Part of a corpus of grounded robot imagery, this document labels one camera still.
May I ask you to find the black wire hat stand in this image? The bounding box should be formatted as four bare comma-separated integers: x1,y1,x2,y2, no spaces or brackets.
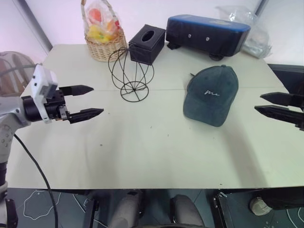
107,46,156,104

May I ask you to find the white sneaker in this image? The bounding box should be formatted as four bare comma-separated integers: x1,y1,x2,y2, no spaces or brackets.
249,196,273,217

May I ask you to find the crumpled clear plastic bag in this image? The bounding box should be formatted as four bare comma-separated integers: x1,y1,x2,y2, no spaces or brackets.
215,5,274,59

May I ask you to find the dark green baseball cap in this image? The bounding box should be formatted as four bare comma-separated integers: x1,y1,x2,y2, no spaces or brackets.
182,64,239,128

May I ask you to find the black table leg frame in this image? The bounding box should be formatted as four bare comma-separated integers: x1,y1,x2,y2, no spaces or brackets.
212,189,236,228
84,198,100,228

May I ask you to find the black case with blue top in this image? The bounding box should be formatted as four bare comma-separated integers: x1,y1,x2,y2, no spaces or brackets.
165,14,251,60

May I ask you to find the clear bag of fruit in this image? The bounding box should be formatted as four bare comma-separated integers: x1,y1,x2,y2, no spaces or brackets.
85,0,124,44

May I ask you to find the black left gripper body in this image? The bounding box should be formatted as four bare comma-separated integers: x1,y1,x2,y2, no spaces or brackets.
45,86,72,122

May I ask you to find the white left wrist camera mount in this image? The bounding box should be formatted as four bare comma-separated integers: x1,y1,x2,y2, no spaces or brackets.
30,64,58,124

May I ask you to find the wicker basket with handle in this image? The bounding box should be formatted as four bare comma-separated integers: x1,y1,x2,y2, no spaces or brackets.
80,0,128,63

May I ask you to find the grey mesh chair back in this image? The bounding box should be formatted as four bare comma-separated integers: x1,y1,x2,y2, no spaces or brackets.
0,50,37,97

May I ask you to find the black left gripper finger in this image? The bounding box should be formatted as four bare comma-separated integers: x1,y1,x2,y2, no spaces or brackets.
59,85,94,97
67,108,105,125

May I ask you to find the black tissue box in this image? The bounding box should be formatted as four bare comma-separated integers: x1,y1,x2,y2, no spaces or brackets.
128,23,167,66

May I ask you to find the grey rounded robot leg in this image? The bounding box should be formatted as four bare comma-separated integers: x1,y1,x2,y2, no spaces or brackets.
170,194,205,228
110,195,141,228

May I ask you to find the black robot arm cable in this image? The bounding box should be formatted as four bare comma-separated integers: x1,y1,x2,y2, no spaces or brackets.
13,133,59,228

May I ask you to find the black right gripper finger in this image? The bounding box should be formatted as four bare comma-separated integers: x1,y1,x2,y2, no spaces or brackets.
254,105,304,131
260,92,304,110

